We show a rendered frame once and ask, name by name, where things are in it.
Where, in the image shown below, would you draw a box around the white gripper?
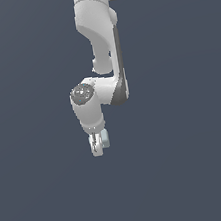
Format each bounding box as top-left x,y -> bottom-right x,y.
86,127 -> 107,158

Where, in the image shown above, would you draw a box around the pale blue block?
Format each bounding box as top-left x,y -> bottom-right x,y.
99,128 -> 111,149

